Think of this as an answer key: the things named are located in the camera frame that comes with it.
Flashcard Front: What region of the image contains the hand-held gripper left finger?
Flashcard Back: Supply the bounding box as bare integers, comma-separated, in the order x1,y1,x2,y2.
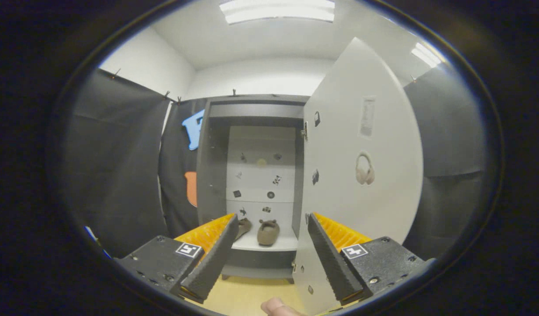
113,213,239,304

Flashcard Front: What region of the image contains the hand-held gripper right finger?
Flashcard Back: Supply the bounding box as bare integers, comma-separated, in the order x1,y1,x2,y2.
305,212,437,306

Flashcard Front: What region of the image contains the large ceiling light panel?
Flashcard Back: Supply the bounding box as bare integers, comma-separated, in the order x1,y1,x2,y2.
219,0,336,25

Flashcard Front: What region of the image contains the black backdrop cloth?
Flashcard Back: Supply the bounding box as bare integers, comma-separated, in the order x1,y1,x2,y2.
67,61,485,264

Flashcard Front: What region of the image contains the grey shoe cabinet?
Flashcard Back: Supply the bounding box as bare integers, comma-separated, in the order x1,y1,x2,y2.
195,93,311,285

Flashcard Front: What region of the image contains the brown fuzzy shoe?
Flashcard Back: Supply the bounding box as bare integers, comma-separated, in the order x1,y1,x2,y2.
257,219,281,247
235,218,253,241

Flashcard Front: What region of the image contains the small ceiling light panel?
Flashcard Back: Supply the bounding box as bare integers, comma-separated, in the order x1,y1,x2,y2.
411,42,441,68

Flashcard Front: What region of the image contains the white shoe cabinet door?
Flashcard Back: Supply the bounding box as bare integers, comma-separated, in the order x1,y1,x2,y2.
291,37,424,316

